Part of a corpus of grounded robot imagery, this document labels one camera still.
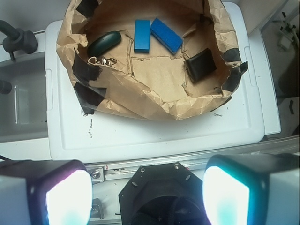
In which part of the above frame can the black leather wallet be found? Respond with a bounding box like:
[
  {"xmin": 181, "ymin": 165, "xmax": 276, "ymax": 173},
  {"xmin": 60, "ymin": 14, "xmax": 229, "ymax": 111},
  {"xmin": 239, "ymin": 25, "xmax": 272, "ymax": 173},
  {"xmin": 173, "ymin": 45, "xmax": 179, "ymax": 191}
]
[{"xmin": 184, "ymin": 48, "xmax": 217, "ymax": 83}]

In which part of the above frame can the black octagonal mount plate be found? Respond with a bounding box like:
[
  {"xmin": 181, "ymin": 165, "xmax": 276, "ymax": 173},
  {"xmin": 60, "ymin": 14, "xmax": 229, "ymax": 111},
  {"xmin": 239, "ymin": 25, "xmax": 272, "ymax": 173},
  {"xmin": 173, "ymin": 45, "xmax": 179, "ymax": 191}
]
[{"xmin": 119, "ymin": 162, "xmax": 210, "ymax": 225}]

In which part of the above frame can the clear plastic bin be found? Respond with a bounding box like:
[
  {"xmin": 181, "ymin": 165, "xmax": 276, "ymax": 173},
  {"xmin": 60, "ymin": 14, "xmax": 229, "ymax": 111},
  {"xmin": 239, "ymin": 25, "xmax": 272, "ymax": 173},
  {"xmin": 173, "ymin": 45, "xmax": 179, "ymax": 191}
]
[{"xmin": 0, "ymin": 52, "xmax": 48, "ymax": 143}]

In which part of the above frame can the metal corner bracket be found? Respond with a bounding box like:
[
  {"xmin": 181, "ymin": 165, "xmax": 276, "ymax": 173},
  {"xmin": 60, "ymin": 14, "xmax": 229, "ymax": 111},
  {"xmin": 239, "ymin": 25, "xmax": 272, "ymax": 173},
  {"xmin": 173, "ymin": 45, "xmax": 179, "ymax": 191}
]
[{"xmin": 90, "ymin": 198, "xmax": 105, "ymax": 220}]

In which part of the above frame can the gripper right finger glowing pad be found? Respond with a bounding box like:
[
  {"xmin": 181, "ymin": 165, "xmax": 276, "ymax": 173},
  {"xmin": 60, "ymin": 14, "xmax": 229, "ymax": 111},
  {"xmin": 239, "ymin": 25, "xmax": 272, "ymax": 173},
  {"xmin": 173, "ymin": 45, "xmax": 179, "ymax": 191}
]
[{"xmin": 202, "ymin": 153, "xmax": 300, "ymax": 225}]

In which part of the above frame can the white plastic bin lid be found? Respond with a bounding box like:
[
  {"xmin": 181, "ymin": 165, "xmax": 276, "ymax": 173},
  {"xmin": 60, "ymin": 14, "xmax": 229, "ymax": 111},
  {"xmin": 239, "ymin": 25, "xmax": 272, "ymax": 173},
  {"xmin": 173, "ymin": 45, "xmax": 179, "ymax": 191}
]
[{"xmin": 45, "ymin": 2, "xmax": 281, "ymax": 163}]

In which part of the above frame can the dark green glasses case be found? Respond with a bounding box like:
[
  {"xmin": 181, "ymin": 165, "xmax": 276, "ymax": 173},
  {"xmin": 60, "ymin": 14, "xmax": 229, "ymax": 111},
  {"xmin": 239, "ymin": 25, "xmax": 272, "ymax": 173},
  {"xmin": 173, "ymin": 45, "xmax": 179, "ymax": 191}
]
[{"xmin": 87, "ymin": 31, "xmax": 121, "ymax": 57}]

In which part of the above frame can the blue sponge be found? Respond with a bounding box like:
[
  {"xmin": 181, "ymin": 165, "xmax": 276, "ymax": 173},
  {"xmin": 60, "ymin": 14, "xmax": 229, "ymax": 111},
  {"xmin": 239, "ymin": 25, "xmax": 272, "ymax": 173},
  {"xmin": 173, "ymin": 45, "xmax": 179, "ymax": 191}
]
[{"xmin": 150, "ymin": 18, "xmax": 183, "ymax": 54}]

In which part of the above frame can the aluminium extrusion rail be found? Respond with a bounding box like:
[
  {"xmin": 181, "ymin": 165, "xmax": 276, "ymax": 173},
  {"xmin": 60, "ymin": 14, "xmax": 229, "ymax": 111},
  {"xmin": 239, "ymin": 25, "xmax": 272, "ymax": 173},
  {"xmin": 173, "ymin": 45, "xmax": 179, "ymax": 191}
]
[{"xmin": 86, "ymin": 135, "xmax": 300, "ymax": 184}]

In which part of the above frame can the crumpled brown paper bag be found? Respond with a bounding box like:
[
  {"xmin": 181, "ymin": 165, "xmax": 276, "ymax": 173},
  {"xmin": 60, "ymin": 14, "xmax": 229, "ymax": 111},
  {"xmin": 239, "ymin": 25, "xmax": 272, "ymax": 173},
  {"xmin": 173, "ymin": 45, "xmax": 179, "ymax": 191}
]
[{"xmin": 57, "ymin": 0, "xmax": 248, "ymax": 120}]

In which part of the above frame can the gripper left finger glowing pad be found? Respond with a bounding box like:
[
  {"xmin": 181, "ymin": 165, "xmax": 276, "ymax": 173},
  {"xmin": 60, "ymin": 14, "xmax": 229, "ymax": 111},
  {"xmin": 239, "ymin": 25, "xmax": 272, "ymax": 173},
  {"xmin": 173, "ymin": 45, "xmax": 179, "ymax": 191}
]
[{"xmin": 0, "ymin": 160, "xmax": 93, "ymax": 225}]

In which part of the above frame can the blue rectangular block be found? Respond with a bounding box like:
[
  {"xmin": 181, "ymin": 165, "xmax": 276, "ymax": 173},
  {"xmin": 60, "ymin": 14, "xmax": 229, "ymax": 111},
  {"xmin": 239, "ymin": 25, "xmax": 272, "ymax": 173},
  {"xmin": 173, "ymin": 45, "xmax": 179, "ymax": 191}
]
[{"xmin": 134, "ymin": 20, "xmax": 150, "ymax": 53}]

